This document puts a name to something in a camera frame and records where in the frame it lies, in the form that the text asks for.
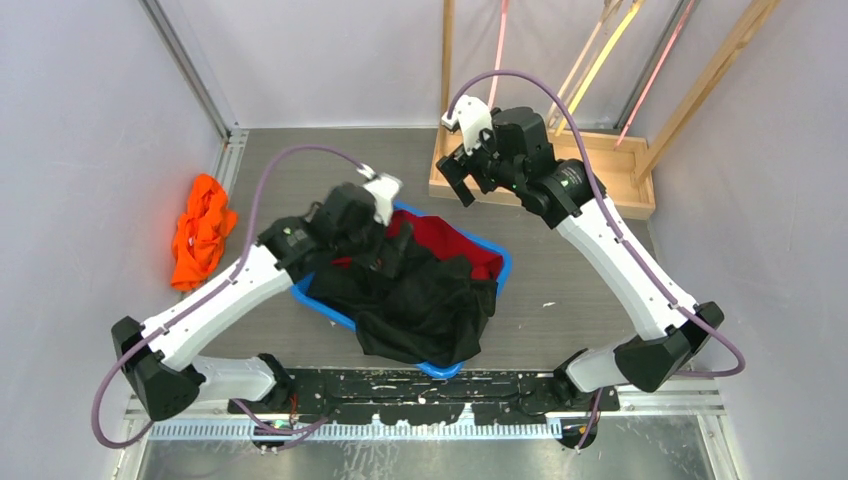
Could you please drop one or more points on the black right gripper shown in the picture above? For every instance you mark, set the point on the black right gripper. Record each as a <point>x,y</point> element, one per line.
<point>454,170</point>

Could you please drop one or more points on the wooden rack post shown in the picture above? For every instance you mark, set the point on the wooden rack post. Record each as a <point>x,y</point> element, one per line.
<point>751,20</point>
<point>445,79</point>

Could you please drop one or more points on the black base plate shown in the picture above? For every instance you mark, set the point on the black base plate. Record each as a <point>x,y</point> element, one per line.
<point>356,397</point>

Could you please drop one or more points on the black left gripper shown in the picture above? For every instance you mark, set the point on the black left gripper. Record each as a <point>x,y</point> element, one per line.
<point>387,258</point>

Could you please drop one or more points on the wooden rack post left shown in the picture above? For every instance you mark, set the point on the wooden rack post left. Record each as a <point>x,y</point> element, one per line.
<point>445,79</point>

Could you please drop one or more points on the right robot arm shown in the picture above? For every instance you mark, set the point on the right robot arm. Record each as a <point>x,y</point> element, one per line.
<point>510,149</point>

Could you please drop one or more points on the black garment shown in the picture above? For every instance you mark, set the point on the black garment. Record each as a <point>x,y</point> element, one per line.
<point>411,298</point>

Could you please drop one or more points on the red pleated skirt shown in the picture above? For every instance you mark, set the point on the red pleated skirt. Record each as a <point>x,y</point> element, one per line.
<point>438,252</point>

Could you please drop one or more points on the pink plastic hanger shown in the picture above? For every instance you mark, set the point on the pink plastic hanger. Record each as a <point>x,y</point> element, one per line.
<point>504,12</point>

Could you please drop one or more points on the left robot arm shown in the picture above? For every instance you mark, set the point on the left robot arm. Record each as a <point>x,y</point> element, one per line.
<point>163,360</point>

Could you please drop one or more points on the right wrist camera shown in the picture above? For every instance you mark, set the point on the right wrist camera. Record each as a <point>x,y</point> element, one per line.
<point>471,116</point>

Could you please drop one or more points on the pink wire hanger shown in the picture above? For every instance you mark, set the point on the pink wire hanger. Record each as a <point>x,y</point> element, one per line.
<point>667,41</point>

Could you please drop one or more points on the wooden rack base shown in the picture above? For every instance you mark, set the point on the wooden rack base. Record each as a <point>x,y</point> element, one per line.
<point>613,162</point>

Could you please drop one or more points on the wooden hanger with metal hook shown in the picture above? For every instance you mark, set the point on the wooden hanger with metal hook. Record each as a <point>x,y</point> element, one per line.
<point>608,64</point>

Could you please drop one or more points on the wooden rack post right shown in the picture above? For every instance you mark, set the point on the wooden rack post right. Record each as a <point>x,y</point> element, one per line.
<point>751,20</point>

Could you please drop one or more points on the orange cloth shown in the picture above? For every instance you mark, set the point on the orange cloth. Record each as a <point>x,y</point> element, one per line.
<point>201,233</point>

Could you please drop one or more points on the aluminium frame rail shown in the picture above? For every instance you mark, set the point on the aluminium frame rail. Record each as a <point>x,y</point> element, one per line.
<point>180,55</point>

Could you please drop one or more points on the blue plastic bin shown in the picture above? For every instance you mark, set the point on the blue plastic bin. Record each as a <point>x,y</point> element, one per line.
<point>493,265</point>

